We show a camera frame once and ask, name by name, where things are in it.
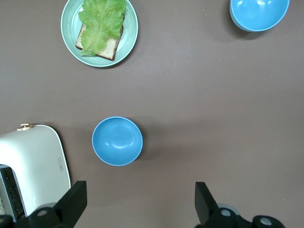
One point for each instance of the toast slice with dark crust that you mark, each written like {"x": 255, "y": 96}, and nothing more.
{"x": 110, "y": 48}

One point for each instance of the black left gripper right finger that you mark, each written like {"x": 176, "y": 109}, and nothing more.
{"x": 204, "y": 204}

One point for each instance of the blue bowl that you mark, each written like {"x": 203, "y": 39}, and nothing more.
{"x": 117, "y": 142}
{"x": 259, "y": 12}

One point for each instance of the brown table cover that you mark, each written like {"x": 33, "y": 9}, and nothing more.
{"x": 190, "y": 95}

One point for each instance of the light green plate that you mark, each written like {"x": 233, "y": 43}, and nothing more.
{"x": 71, "y": 28}

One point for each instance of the cream white toaster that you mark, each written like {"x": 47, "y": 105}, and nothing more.
{"x": 35, "y": 161}

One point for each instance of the green lettuce leaf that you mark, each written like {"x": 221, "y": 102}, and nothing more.
{"x": 102, "y": 23}

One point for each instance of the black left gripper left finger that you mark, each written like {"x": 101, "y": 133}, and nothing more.
{"x": 73, "y": 202}

